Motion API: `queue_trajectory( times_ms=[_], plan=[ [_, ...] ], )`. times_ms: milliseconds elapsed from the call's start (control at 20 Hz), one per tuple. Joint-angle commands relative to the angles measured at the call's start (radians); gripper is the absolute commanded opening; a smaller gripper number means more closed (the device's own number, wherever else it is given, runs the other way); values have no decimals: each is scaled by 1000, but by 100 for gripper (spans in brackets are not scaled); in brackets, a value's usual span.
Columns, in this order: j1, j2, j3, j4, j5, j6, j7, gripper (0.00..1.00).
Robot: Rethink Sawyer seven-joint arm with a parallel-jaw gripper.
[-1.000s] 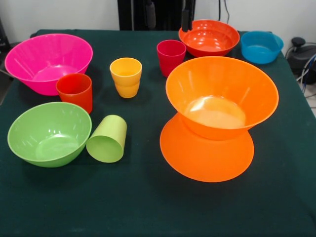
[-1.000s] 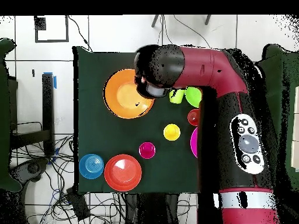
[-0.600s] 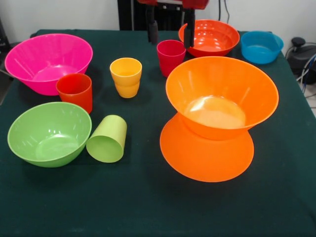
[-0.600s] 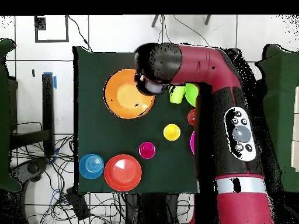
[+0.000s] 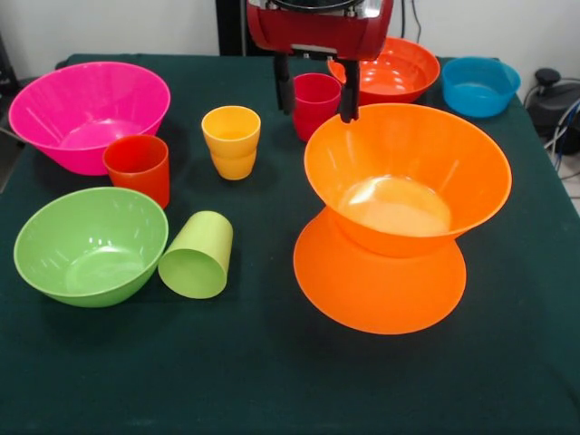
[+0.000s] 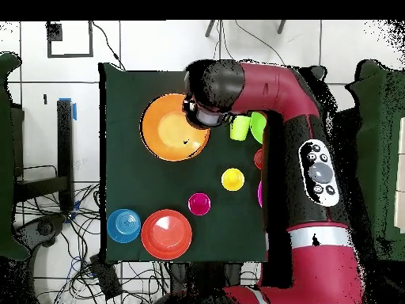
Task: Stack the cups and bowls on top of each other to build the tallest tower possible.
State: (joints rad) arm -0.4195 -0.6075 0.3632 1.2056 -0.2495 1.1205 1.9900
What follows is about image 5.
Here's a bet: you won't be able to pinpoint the black equipment box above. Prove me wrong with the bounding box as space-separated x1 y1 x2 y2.
0 31 20 96

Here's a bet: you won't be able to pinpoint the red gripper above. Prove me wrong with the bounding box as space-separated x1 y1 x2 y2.
246 0 394 125

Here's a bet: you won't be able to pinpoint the green plastic bowl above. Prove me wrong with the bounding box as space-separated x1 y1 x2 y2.
13 186 170 309

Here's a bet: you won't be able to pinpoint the magenta plastic cup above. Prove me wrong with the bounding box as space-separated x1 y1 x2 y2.
289 72 343 144

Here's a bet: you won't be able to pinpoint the blue plastic bowl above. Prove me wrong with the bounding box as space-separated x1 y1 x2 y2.
441 55 522 120

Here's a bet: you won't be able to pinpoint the dark green table cloth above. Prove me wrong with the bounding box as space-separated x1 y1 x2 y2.
0 53 580 435

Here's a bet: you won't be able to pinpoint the black hanging cable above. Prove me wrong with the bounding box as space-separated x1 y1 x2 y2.
401 0 423 44

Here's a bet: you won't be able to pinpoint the tangled floor cables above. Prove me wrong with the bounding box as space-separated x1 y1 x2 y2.
542 97 580 200

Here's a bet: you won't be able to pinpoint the orange plastic bowl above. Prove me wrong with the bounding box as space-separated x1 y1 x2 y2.
303 102 514 259
293 206 468 336

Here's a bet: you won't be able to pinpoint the pink plastic bowl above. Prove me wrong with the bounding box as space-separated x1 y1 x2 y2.
7 61 172 177

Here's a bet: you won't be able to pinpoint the black cabinet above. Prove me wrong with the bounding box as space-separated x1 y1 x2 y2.
216 0 255 57

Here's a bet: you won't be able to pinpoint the yellow plastic cup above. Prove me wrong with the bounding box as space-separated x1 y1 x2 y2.
200 105 262 181

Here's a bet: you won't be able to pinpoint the green plastic cup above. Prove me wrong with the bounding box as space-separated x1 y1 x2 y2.
157 209 235 300

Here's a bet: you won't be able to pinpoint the red-orange plastic bowl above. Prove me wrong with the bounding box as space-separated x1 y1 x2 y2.
326 35 441 106

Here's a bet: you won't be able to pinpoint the red plastic cup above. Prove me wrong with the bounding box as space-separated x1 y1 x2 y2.
101 134 171 209

